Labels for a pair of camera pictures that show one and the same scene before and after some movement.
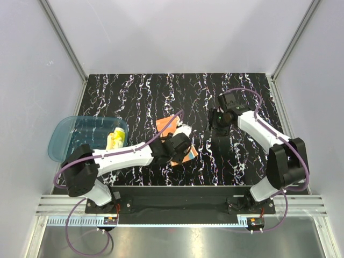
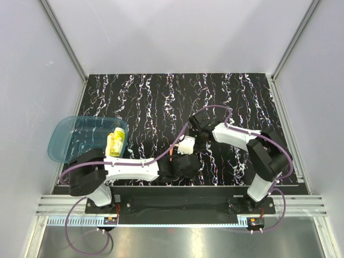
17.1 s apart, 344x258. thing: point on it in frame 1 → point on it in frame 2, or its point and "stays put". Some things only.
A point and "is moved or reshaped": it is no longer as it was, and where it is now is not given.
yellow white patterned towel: x=115 y=140 stays put
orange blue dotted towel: x=160 y=123 is moved or reshaped
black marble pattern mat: x=142 y=99 stays put
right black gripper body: x=219 y=124 → x=200 y=143
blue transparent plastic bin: x=72 y=132 stays put
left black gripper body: x=177 y=157 → x=178 y=156
